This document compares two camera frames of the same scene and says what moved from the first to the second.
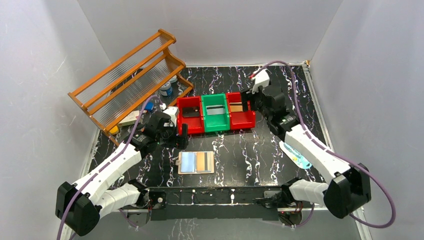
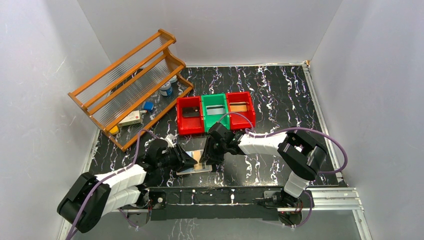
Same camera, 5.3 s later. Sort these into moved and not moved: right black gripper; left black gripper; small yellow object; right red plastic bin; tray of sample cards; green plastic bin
Moved: right black gripper; left black gripper
Not moved: green plastic bin; small yellow object; tray of sample cards; right red plastic bin
